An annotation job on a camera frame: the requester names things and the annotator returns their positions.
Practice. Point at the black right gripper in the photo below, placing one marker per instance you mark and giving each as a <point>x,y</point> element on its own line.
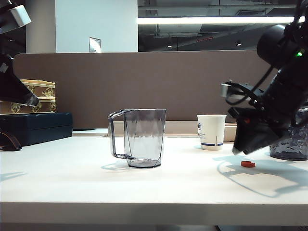
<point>286,96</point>

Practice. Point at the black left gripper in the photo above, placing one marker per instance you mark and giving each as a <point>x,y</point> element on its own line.
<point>6,61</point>

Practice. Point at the red letter c block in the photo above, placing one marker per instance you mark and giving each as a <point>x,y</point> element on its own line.
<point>245,163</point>

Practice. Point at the white paper cup blue stripe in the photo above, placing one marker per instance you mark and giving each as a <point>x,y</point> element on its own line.
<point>211,130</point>

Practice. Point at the beige food tray container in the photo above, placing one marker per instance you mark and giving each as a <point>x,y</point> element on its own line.
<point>229,135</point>

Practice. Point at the dark patterned pen holder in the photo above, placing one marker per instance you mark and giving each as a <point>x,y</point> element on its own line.
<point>288,151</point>

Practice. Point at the dark blue hard case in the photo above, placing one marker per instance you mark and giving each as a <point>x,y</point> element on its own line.
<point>36,127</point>

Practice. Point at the transparent grey plastic mug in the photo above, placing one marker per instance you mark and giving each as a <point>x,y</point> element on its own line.
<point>144,134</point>

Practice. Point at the brown desk partition panel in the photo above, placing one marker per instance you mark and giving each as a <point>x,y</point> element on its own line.
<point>144,81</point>

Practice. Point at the long white ceiling light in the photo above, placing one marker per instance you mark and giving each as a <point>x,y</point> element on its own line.
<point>192,20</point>

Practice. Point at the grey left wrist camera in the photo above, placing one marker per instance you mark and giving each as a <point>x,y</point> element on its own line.
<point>19,14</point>

